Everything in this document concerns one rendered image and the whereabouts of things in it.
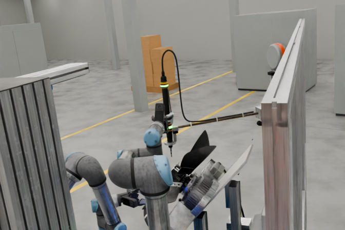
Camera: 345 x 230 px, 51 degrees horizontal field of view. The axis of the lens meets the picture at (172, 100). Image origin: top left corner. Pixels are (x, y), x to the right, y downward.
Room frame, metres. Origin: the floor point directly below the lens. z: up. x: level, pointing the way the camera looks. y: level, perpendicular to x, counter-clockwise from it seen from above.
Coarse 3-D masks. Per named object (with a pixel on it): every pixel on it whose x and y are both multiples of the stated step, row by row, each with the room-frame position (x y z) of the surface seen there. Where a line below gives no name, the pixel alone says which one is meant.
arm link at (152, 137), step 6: (150, 126) 1.68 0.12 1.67; (156, 126) 1.68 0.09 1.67; (150, 132) 1.60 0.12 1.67; (156, 132) 1.61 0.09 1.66; (162, 132) 1.69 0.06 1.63; (144, 138) 1.61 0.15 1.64; (150, 138) 1.60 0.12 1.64; (156, 138) 1.60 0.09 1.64; (150, 144) 1.60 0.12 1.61; (156, 144) 1.62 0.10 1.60
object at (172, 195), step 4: (172, 188) 1.96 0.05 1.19; (176, 188) 1.96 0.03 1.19; (180, 188) 1.96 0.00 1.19; (168, 192) 1.92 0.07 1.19; (172, 192) 1.92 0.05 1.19; (176, 192) 1.91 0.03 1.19; (168, 196) 1.87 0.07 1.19; (172, 196) 1.86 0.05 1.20; (176, 196) 1.85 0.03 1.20; (168, 200) 1.81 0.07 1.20; (172, 200) 1.79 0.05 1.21; (144, 208) 1.83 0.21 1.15
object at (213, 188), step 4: (212, 184) 2.01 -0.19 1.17; (216, 184) 2.03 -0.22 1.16; (212, 188) 1.98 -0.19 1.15; (216, 188) 1.99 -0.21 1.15; (208, 192) 1.96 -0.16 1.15; (212, 192) 1.97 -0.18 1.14; (204, 196) 1.95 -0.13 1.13; (208, 196) 1.95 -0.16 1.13; (212, 196) 1.95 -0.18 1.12; (204, 200) 1.94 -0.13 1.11; (208, 200) 1.94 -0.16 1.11; (200, 204) 1.93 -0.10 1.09; (204, 204) 1.93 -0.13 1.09; (196, 208) 1.94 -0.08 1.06; (200, 208) 1.93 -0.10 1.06; (192, 212) 1.96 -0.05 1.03; (196, 212) 1.94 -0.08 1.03
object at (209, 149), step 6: (192, 150) 1.90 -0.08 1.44; (198, 150) 1.94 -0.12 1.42; (204, 150) 1.97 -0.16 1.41; (210, 150) 2.00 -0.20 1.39; (186, 156) 1.93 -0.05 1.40; (192, 156) 1.97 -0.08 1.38; (198, 156) 1.99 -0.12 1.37; (204, 156) 2.01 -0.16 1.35; (186, 162) 2.01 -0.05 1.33; (192, 162) 2.02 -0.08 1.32; (198, 162) 2.04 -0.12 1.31
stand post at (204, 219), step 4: (204, 212) 2.14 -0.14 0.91; (200, 216) 2.09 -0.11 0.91; (204, 216) 2.12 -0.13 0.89; (196, 220) 2.08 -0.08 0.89; (200, 220) 2.07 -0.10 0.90; (204, 220) 2.11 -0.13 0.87; (196, 224) 2.08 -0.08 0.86; (200, 224) 2.07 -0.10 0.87; (204, 224) 2.10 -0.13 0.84; (196, 228) 2.08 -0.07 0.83; (200, 228) 2.07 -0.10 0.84; (204, 228) 2.10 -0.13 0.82
